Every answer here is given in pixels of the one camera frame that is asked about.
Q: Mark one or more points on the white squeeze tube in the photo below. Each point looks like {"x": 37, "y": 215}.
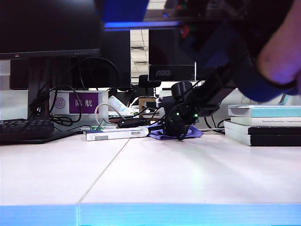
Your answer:
{"x": 117, "y": 103}

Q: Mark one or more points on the purple white name sign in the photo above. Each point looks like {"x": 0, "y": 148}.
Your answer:
{"x": 82, "y": 103}

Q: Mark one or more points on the black round wrist camera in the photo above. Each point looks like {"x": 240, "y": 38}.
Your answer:
{"x": 181, "y": 89}

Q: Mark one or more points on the teal spined book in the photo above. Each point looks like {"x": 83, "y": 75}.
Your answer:
{"x": 270, "y": 112}

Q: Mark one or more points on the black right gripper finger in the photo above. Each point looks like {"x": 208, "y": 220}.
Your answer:
{"x": 181, "y": 132}
{"x": 171, "y": 131}

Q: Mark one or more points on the green spined book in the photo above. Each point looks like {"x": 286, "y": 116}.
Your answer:
{"x": 122, "y": 115}

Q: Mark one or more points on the dark monitor rear panel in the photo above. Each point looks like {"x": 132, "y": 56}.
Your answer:
{"x": 116, "y": 58}

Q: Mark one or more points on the black USB hub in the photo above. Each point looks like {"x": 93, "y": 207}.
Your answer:
{"x": 131, "y": 123}

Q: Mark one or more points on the purple microfibre rag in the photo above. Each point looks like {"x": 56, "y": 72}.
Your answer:
{"x": 195, "y": 133}

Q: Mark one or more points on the blue white medicine box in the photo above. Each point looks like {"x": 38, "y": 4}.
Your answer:
{"x": 113, "y": 135}

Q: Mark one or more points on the small green white box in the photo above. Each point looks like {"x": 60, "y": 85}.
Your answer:
{"x": 103, "y": 128}

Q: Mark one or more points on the black computer keyboard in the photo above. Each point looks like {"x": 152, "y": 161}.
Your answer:
{"x": 26, "y": 129}

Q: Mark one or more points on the pale pink blurred forearm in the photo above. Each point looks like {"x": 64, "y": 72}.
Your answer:
{"x": 279, "y": 54}

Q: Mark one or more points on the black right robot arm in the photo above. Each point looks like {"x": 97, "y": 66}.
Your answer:
{"x": 223, "y": 77}

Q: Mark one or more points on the black monitor with mirrored logo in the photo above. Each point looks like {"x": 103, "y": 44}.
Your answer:
{"x": 169, "y": 56}

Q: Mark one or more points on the black monitor stand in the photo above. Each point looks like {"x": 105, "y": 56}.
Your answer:
{"x": 37, "y": 89}

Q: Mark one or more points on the black framed monitor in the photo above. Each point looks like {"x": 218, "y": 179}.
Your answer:
{"x": 47, "y": 28}

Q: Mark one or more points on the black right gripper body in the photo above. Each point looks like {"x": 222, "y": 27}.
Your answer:
{"x": 182, "y": 113}

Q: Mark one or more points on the white spined book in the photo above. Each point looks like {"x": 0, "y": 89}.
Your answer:
{"x": 247, "y": 122}

